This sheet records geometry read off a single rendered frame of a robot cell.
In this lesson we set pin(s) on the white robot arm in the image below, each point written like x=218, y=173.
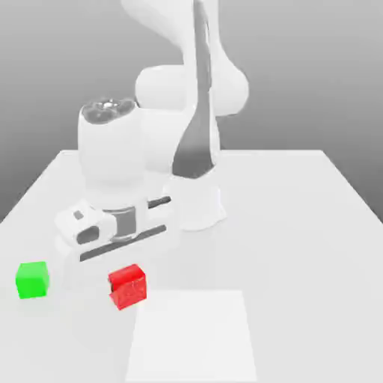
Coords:
x=110, y=155

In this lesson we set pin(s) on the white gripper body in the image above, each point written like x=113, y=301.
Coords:
x=140, y=239

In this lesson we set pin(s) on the small red cube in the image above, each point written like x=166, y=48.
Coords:
x=128, y=287

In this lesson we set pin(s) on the small green cube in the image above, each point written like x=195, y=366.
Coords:
x=32, y=281

